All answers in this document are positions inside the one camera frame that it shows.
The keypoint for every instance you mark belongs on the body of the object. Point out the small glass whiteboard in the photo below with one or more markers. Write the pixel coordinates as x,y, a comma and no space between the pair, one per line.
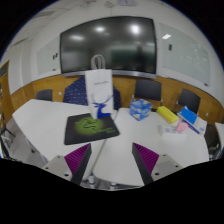
48,56

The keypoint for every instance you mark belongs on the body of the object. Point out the large glass whiteboard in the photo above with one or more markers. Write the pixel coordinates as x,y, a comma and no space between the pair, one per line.
185,53

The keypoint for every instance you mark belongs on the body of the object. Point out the white power strip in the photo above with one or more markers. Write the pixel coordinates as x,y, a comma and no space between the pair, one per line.
168,130

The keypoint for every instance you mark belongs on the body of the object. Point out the wooden door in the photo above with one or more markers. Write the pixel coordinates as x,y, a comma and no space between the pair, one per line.
4,93

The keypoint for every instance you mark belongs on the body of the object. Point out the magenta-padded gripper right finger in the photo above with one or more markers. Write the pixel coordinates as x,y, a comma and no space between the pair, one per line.
146,159

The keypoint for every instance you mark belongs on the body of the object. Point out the black mouse pad green print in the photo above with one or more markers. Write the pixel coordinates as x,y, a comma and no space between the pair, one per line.
90,128

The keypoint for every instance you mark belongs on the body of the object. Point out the blue dotted chair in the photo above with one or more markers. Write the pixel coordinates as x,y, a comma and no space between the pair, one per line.
76,92

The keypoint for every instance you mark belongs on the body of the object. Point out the black chair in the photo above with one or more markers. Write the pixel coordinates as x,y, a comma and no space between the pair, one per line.
189,100
148,89
44,94

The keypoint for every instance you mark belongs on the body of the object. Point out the blue tissue box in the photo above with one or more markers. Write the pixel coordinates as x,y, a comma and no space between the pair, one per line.
140,109

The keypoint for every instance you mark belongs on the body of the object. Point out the blue and white writing pad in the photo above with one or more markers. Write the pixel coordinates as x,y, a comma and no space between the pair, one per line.
190,116

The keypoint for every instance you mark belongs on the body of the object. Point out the large black wall screen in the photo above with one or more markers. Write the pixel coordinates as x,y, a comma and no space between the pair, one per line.
110,45

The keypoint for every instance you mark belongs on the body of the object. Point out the white side table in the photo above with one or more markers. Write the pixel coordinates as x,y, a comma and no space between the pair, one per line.
220,133

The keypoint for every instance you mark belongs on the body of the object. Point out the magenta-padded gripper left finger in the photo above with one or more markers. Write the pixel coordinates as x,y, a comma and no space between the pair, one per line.
77,159

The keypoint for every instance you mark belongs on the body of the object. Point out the yellow box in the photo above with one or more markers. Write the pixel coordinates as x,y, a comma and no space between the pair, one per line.
166,114

